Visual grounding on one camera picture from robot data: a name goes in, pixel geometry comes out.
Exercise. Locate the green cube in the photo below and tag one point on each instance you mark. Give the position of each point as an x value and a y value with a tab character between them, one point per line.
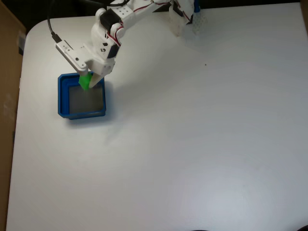
84	81

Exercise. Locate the brown cardboard box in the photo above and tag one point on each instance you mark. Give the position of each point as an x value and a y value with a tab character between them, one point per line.
8	108

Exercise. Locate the blue square box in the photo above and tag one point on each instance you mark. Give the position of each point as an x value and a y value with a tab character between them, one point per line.
63	101

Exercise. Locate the blue table clamp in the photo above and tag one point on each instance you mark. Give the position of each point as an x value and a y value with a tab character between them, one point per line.
197	6

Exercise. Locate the white perforated base plate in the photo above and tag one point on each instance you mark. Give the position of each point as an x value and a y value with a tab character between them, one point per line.
198	22

